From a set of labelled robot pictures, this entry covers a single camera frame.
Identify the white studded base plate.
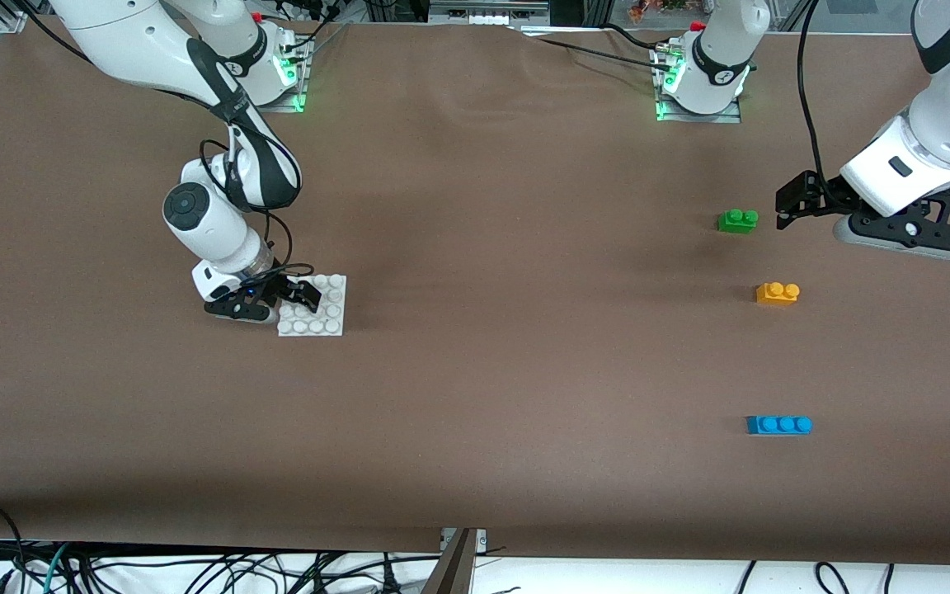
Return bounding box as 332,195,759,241
277,274,348,337

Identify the yellow two-stud block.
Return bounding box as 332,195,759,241
756,282,802,307

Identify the blue three-stud block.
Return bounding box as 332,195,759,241
746,415,814,436

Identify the brown table cover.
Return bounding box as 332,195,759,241
0,14,950,567

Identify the white power strip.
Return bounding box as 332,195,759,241
428,0,552,26

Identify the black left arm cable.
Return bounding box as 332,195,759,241
797,0,845,203

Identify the long black table cable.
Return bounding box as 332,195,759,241
516,25,674,67

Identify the metal table bracket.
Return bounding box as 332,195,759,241
421,527,488,594

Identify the teal cable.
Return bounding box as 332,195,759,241
40,542,73,594

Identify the aluminium frame profile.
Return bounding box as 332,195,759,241
0,0,51,35

